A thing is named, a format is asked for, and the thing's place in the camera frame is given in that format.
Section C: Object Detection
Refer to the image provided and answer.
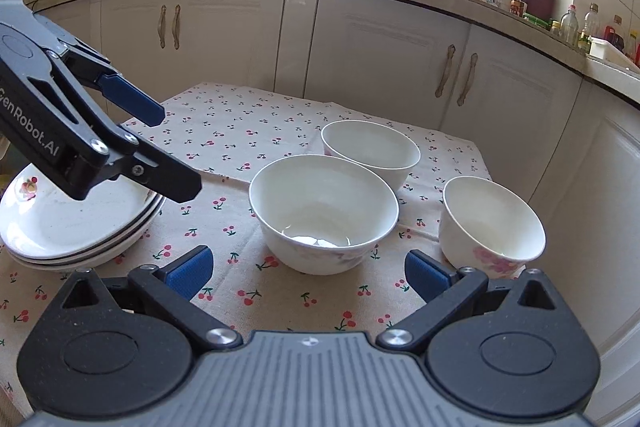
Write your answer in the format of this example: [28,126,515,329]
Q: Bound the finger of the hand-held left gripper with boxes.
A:
[47,39,166,126]
[30,52,203,202]

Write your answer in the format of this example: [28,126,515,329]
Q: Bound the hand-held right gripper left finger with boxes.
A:
[45,245,242,355]

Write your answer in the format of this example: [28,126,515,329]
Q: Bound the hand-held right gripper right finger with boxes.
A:
[376,250,576,353]

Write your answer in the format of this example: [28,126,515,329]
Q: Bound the white pink-blossom bowl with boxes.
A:
[438,176,547,280]

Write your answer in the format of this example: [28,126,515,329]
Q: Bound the small white fruit-print plate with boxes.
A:
[0,162,162,260]

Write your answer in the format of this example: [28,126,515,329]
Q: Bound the large white fruit-print plate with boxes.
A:
[4,194,166,266]
[9,202,167,274]

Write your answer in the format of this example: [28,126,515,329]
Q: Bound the large white floral bowl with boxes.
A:
[248,155,400,276]

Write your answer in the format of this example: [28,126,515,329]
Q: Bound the white ceramic bowl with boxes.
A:
[320,120,422,192]

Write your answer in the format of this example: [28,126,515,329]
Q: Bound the cherry print tablecloth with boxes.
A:
[0,82,493,418]

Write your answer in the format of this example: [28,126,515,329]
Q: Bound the white plastic tray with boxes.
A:
[589,38,640,74]

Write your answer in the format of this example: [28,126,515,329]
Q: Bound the clear condiment bottle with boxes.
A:
[582,3,601,42]
[560,4,580,45]

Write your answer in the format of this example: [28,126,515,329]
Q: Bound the red cap dark bottle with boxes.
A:
[602,14,626,52]

